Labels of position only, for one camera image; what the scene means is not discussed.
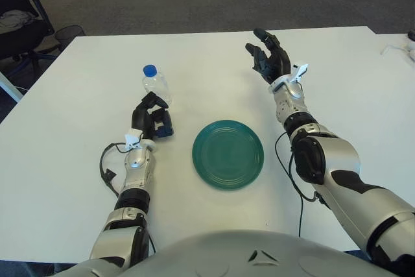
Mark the white table leg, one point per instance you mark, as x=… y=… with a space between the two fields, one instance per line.
x=9 y=85

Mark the clear bottle with blue cap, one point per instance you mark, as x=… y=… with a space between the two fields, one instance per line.
x=155 y=85

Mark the green round plate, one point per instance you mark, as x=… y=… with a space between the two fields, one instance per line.
x=227 y=157

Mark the grey robot torso shell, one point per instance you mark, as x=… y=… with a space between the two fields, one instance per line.
x=243 y=257

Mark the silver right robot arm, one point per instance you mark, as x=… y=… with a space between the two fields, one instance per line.
x=337 y=160

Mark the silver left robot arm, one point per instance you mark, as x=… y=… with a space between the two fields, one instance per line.
x=136 y=166

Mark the black office chair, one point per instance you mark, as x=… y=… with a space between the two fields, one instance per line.
x=19 y=37

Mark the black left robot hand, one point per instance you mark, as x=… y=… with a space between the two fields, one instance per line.
x=141 y=121

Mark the grey cloth on chair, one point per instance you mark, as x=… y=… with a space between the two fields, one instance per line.
x=13 y=19

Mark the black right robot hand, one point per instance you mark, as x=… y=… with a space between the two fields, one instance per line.
x=275 y=61

